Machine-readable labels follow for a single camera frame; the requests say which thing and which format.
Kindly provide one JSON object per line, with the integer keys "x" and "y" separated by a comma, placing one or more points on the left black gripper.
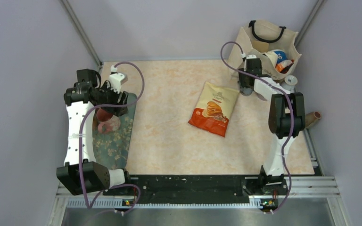
{"x": 124, "y": 97}

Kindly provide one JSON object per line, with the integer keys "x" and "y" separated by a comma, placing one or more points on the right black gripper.
{"x": 242, "y": 74}

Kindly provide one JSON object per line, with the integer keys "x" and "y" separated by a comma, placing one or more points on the blue grey mug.
{"x": 246, "y": 91}

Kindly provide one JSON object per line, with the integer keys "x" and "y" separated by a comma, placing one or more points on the large pink mug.
{"x": 107, "y": 122}

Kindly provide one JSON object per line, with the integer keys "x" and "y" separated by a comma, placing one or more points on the orange chips bag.
{"x": 214, "y": 108}

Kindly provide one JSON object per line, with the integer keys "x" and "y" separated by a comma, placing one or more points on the small brown striped cup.
{"x": 312, "y": 118}

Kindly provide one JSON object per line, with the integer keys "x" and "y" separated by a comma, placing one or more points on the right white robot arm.
{"x": 286, "y": 116}

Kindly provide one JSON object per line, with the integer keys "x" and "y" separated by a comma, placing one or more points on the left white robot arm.
{"x": 81, "y": 172}

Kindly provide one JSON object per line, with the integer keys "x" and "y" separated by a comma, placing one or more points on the light blue white mug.
{"x": 289, "y": 83}

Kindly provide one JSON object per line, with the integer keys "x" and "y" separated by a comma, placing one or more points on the beige canvas tote bag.
{"x": 259, "y": 37}

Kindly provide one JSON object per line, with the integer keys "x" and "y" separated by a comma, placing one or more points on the orange snack packet in bag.
{"x": 284, "y": 66}

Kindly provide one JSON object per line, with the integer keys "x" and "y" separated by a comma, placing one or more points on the blue white package in bag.
{"x": 281, "y": 55}

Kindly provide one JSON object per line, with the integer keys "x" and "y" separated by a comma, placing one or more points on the teal floral placemat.
{"x": 111, "y": 149}

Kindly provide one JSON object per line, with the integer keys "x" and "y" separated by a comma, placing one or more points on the metal corner frame rail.
{"x": 80, "y": 31}

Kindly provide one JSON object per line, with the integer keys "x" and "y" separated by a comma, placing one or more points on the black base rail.
{"x": 200, "y": 189}

